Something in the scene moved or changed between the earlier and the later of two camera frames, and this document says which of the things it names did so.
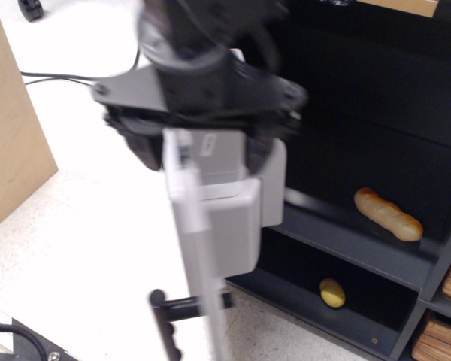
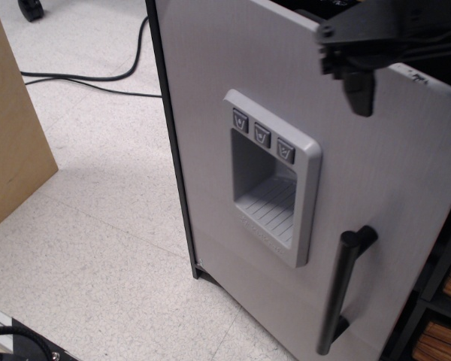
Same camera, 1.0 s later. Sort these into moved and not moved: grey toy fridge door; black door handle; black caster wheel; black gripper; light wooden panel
Moved: grey toy fridge door; black gripper; black door handle
Not moved: black caster wheel; light wooden panel
